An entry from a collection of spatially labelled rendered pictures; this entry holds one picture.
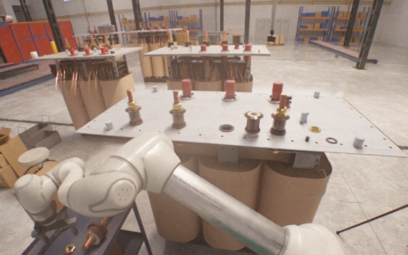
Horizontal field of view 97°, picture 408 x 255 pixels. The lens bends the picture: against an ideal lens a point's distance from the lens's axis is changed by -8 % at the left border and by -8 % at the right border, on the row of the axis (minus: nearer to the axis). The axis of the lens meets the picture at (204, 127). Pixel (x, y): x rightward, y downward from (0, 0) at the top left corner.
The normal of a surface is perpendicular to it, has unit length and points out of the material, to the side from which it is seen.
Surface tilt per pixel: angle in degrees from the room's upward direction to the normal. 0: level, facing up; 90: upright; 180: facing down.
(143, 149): 34
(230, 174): 90
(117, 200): 66
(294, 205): 90
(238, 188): 90
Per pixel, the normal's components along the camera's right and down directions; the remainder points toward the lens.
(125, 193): 0.75, -0.13
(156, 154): 0.42, -0.66
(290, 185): -0.24, 0.47
